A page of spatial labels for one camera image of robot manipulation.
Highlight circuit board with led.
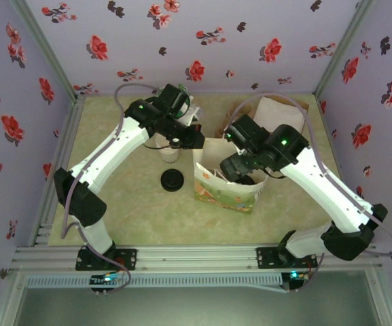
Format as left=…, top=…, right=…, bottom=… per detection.
left=90, top=273, right=122, bottom=296
left=281, top=270, right=310, bottom=293

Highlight white slotted cable duct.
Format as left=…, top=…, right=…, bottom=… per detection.
left=24, top=273, right=283, bottom=289

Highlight aluminium side rail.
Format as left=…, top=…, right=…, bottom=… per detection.
left=29, top=96, right=85, bottom=247

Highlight right circuit board with LED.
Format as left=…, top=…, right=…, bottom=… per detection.
left=281, top=270, right=310, bottom=293

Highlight black mount plate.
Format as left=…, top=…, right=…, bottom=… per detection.
left=255, top=247, right=318, bottom=271
left=75, top=247, right=138, bottom=272

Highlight left circuit board with LED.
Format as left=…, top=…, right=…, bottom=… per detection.
left=90, top=273, right=122, bottom=296

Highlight white paper napkins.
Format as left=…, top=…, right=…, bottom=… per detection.
left=253, top=96, right=305, bottom=132

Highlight white paper cup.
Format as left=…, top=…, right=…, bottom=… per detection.
left=157, top=134, right=181, bottom=164

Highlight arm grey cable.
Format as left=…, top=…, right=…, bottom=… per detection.
left=60, top=82, right=164, bottom=296
left=224, top=92, right=392, bottom=293

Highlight right black mount plate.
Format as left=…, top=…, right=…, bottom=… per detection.
left=255, top=247, right=318, bottom=271

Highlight left arm grey cable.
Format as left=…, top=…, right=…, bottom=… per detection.
left=60, top=82, right=164, bottom=296

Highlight aluminium frame post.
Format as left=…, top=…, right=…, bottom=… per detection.
left=313, top=0, right=376, bottom=99
left=12, top=0, right=81, bottom=103

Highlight left black mount plate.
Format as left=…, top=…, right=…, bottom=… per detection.
left=75, top=247, right=138, bottom=272

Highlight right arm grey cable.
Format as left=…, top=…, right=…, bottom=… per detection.
left=224, top=92, right=392, bottom=293

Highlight white paper gift bag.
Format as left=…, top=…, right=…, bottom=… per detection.
left=192, top=137, right=270, bottom=216

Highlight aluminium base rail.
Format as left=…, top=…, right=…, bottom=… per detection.
left=10, top=242, right=383, bottom=274

